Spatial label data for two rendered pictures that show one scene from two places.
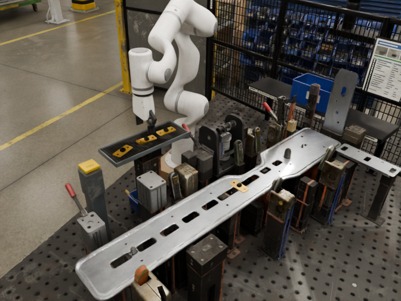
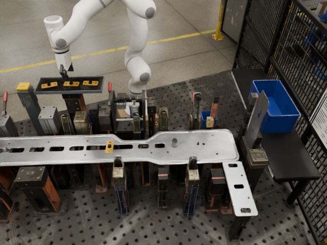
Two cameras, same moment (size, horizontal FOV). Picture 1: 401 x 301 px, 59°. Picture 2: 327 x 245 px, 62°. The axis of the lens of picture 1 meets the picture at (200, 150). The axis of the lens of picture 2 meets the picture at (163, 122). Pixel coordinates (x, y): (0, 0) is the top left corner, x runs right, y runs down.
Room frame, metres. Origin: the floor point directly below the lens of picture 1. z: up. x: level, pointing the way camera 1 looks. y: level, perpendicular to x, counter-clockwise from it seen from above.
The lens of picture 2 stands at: (0.64, -0.97, 2.11)
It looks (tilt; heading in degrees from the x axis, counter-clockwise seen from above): 45 degrees down; 40
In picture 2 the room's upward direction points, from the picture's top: 1 degrees clockwise
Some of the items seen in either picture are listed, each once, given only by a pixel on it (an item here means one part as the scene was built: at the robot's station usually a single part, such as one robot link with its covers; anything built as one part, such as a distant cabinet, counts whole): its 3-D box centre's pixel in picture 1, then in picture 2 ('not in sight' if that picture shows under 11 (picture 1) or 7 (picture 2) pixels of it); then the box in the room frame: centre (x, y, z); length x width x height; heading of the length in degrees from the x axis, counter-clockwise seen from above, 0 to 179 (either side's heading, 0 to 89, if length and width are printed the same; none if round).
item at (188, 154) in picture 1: (188, 189); (99, 131); (1.26, 0.05, 0.90); 0.05 x 0.05 x 0.40; 44
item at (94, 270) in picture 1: (237, 190); (105, 148); (1.15, -0.16, 1.00); 1.38 x 0.22 x 0.02; 134
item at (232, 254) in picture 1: (224, 222); (99, 165); (1.11, -0.11, 0.84); 0.17 x 0.06 x 0.29; 44
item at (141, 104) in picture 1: (143, 103); (63, 57); (1.26, 0.23, 1.33); 0.10 x 0.07 x 0.11; 39
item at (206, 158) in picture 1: (201, 187); (109, 133); (1.29, -0.01, 0.89); 0.13 x 0.11 x 0.38; 44
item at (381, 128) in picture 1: (315, 105); (266, 113); (1.93, -0.68, 1.02); 0.90 x 0.22 x 0.03; 44
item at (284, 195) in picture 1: (276, 224); (121, 188); (1.08, -0.33, 0.87); 0.12 x 0.09 x 0.35; 44
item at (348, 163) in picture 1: (336, 184); (213, 190); (1.41, -0.69, 0.84); 0.11 x 0.10 x 0.28; 44
